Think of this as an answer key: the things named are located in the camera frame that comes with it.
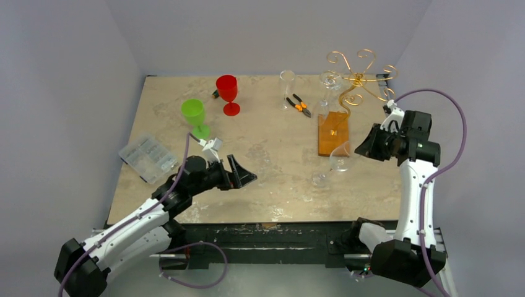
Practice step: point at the clear plastic screw box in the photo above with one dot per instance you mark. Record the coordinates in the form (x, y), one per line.
(149, 158)

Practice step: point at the clear champagne flute with label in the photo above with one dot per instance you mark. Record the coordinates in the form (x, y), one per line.
(331, 82)

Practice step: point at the clear tall flute glass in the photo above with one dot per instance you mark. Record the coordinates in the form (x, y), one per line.
(287, 85)

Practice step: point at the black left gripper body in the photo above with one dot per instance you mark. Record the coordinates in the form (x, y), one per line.
(215, 176)

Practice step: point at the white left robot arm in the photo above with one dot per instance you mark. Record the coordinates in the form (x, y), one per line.
(84, 267)

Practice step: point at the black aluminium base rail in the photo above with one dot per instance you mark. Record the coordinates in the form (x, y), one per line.
(332, 244)

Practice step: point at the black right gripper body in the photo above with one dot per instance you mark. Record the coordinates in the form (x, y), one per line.
(383, 142)

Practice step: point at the green plastic goblet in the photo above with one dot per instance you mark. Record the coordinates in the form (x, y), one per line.
(194, 113)

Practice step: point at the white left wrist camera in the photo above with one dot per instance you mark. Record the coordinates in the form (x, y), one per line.
(210, 149)

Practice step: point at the gold wire glass rack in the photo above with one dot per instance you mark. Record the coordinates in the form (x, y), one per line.
(359, 80)

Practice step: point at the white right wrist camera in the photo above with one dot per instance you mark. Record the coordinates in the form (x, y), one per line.
(394, 117)

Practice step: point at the red plastic goblet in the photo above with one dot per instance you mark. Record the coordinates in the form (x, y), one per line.
(227, 88)

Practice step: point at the orange black pliers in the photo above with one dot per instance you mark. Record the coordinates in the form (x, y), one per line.
(300, 105)

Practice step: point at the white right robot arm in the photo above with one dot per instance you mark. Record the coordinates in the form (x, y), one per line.
(410, 205)

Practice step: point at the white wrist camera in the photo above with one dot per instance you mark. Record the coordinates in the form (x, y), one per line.
(210, 149)
(394, 117)

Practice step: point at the clear round wine glass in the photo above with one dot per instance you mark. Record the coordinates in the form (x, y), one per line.
(341, 160)

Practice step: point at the wooden rack base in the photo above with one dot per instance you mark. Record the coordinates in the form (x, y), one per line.
(333, 130)

